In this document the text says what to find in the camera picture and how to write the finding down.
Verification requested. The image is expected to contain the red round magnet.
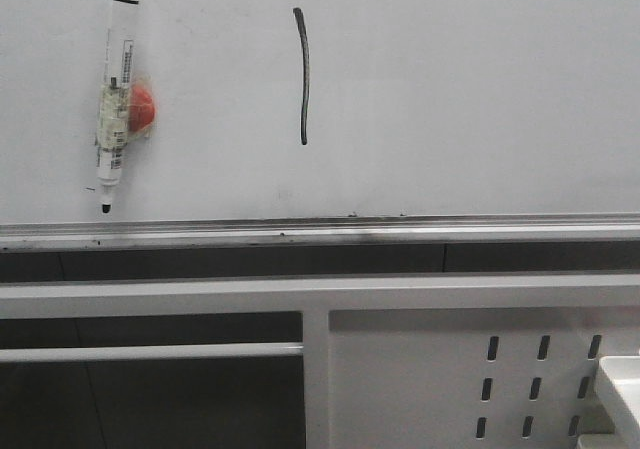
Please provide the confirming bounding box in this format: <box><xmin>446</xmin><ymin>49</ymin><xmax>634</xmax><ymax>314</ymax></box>
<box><xmin>129</xmin><ymin>82</ymin><xmax>155</xmax><ymax>134</ymax></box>

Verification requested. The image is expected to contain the white whiteboard marker pen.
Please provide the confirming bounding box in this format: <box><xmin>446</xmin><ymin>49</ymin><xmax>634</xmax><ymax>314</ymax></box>
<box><xmin>96</xmin><ymin>0</ymin><xmax>140</xmax><ymax>214</ymax></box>

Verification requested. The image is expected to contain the white whiteboard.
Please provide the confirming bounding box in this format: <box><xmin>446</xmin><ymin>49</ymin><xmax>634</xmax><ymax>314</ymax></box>
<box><xmin>1</xmin><ymin>0</ymin><xmax>639</xmax><ymax>225</ymax></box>

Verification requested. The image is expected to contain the aluminium whiteboard tray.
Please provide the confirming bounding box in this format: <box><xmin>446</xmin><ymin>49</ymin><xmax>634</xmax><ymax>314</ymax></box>
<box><xmin>1</xmin><ymin>214</ymin><xmax>639</xmax><ymax>252</ymax></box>

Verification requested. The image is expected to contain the white plastic bin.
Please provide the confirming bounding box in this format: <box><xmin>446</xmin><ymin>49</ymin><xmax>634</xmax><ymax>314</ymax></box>
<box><xmin>594</xmin><ymin>356</ymin><xmax>639</xmax><ymax>448</ymax></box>

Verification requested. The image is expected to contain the white metal shelf frame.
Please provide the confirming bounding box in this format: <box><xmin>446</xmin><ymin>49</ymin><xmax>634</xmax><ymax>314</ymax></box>
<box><xmin>1</xmin><ymin>273</ymin><xmax>639</xmax><ymax>448</ymax></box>

